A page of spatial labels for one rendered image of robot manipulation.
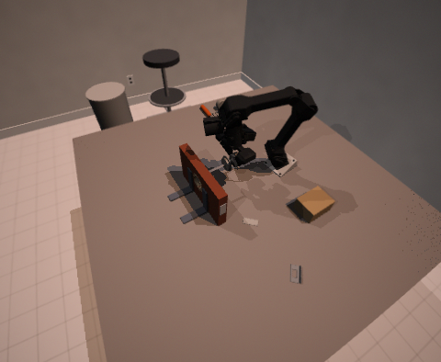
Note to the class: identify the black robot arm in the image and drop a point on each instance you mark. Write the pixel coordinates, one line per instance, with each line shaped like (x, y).
(238, 108)

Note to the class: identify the orange-handled screwdriver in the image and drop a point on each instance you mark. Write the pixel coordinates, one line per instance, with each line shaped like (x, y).
(205, 110)

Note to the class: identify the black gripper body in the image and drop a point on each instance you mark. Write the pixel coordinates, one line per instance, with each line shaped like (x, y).
(244, 155)

